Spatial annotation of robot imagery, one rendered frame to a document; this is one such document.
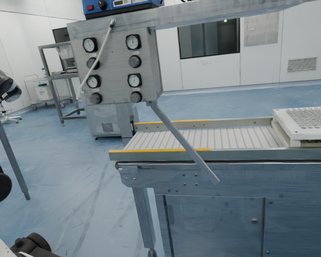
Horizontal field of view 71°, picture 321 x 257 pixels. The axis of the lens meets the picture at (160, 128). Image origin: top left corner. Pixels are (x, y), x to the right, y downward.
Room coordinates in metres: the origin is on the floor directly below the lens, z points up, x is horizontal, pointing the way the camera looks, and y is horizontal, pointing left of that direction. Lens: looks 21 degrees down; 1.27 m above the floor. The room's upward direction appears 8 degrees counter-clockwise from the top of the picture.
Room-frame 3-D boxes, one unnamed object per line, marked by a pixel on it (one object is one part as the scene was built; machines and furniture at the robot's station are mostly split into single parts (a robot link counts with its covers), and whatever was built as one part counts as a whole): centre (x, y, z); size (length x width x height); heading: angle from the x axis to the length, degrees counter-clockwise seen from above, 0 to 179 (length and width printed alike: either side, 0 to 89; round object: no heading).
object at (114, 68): (0.69, 0.09, 1.22); 0.22 x 0.11 x 0.20; 75
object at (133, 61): (0.61, 0.04, 1.24); 0.03 x 0.02 x 0.04; 75
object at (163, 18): (0.77, -0.14, 1.33); 0.62 x 0.38 x 0.04; 75
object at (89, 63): (0.64, 0.16, 1.24); 0.03 x 0.02 x 0.04; 75
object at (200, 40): (5.47, -1.37, 1.43); 1.38 x 0.01 x 1.16; 74
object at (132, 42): (0.61, 0.04, 1.28); 0.04 x 0.01 x 0.04; 75
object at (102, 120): (3.42, 0.71, 0.38); 0.63 x 0.57 x 0.76; 74
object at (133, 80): (0.62, 0.05, 1.18); 0.04 x 0.01 x 0.04; 75
